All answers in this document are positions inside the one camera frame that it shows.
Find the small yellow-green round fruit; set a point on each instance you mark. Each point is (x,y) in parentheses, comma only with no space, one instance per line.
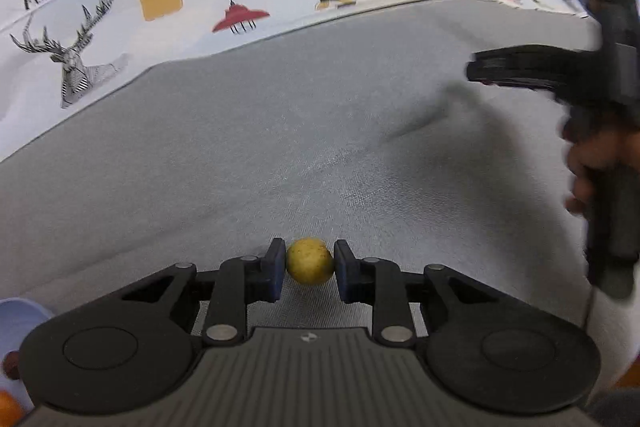
(309,261)

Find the white bowl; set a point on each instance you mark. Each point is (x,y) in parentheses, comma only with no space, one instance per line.
(20,327)

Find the person's right hand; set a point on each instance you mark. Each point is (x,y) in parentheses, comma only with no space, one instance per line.
(582,167)

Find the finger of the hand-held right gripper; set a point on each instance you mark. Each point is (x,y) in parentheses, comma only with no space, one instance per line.
(525,57)
(520,77)

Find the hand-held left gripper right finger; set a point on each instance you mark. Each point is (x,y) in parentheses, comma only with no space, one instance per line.
(344,274)

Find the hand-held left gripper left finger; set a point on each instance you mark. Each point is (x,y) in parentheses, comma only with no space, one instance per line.
(276,272)

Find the grey fabric mat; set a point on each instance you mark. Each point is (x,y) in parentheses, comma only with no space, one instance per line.
(300,132)

